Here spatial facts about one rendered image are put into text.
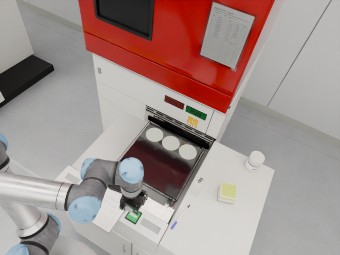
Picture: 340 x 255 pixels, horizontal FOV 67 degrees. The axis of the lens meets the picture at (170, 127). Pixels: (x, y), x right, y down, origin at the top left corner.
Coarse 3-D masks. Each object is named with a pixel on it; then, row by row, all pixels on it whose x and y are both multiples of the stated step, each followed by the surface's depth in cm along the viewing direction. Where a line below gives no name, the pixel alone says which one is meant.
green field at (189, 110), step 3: (189, 108) 134; (189, 111) 135; (192, 111) 134; (195, 111) 133; (198, 111) 132; (195, 114) 135; (198, 114) 133; (201, 114) 132; (204, 114) 131; (201, 117) 134; (204, 117) 133
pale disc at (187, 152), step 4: (180, 148) 143; (184, 148) 143; (188, 148) 144; (192, 148) 144; (180, 152) 141; (184, 152) 142; (188, 152) 142; (192, 152) 142; (196, 152) 142; (184, 156) 140; (188, 156) 140; (192, 156) 140
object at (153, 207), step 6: (150, 198) 125; (144, 204) 122; (150, 204) 123; (156, 204) 123; (150, 210) 121; (156, 210) 121; (162, 210) 122; (156, 216) 120; (162, 216) 120; (168, 222) 119
